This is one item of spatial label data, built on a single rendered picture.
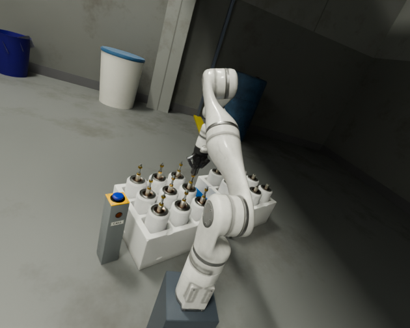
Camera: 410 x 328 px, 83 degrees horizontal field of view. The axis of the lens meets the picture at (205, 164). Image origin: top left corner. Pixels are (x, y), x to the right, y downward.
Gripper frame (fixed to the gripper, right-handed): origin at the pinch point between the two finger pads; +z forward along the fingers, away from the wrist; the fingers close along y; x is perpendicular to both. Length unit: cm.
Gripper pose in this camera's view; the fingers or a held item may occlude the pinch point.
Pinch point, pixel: (194, 171)
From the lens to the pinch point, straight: 117.0
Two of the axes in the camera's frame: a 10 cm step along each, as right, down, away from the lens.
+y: -8.5, -0.5, -5.3
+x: 4.4, 5.1, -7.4
